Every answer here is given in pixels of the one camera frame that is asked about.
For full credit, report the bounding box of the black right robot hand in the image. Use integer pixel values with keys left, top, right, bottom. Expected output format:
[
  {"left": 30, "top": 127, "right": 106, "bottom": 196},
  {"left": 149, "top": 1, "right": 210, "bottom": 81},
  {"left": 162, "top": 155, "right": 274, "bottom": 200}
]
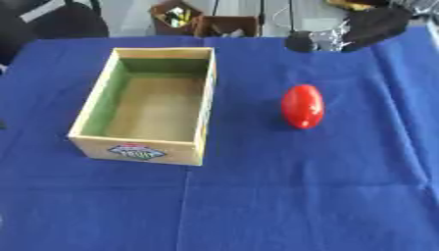
[{"left": 282, "top": 29, "right": 321, "bottom": 54}]

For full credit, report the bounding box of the brown open cardboard box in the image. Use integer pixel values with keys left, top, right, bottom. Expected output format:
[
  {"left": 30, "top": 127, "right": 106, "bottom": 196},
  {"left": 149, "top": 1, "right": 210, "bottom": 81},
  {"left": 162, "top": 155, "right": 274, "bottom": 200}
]
[
  {"left": 147, "top": 0, "right": 206, "bottom": 36},
  {"left": 192, "top": 15, "right": 263, "bottom": 38}
]

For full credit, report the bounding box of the tan cardboard box green inside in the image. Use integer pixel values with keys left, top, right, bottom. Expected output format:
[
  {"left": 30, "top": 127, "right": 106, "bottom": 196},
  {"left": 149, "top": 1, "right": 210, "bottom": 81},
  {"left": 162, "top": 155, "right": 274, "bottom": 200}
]
[{"left": 67, "top": 46, "right": 220, "bottom": 167}]

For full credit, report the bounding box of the red oval toy fruit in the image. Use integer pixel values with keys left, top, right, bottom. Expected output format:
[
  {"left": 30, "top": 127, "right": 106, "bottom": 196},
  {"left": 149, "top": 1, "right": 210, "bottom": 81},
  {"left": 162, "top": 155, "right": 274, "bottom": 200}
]
[{"left": 279, "top": 83, "right": 326, "bottom": 130}]

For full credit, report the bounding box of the black chair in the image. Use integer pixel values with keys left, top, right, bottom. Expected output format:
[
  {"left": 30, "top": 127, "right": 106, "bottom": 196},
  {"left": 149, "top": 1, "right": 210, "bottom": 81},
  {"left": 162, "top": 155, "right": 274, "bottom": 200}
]
[{"left": 0, "top": 0, "right": 112, "bottom": 67}]

